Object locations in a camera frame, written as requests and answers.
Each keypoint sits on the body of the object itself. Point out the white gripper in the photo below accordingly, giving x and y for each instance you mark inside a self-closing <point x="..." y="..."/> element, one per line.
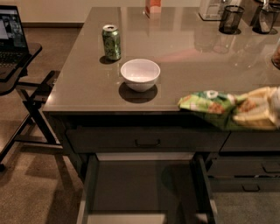
<point x="276" y="105"/>

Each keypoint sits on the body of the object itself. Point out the green rice chip bag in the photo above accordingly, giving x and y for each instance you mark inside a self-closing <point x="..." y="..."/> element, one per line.
<point x="214" y="107"/>

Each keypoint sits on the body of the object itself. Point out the right top drawer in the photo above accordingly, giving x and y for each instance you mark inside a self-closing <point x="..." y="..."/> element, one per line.
<point x="252" y="141"/>

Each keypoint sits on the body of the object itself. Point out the right middle drawer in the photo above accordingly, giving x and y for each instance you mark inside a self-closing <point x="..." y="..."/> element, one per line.
<point x="244" y="166"/>

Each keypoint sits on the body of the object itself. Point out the right bottom drawer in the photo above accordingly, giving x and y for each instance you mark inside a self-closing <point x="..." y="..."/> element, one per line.
<point x="245" y="185"/>

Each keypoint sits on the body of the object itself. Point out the open middle drawer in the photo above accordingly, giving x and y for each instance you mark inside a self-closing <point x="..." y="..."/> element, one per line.
<point x="147" y="192"/>

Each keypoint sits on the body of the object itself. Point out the closed top drawer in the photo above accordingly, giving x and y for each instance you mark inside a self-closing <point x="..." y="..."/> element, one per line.
<point x="176" y="139"/>

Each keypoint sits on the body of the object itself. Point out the black mesh cup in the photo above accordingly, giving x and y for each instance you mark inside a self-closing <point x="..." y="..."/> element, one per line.
<point x="230" y="19"/>
<point x="265" y="18"/>

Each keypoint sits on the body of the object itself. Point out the white appliance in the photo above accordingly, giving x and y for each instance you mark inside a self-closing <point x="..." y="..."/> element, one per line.
<point x="212" y="10"/>

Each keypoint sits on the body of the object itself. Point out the white bowl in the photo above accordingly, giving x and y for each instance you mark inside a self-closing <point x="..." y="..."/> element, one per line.
<point x="140" y="74"/>

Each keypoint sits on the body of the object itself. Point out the orange carton box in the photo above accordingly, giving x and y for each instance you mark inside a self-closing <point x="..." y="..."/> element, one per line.
<point x="152" y="7"/>

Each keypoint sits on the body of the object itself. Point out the green soda can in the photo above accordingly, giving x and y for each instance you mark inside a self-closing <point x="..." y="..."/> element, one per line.
<point x="111" y="42"/>

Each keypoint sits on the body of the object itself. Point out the black laptop stand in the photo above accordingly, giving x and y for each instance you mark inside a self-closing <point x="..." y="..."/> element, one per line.
<point x="22" y="101"/>

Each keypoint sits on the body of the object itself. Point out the black laptop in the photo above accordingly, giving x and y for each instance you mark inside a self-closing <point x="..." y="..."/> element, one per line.
<point x="14" y="51"/>

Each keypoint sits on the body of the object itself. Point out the black top drawer handle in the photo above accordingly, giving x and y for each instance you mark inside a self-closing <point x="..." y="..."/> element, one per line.
<point x="157" y="143"/>

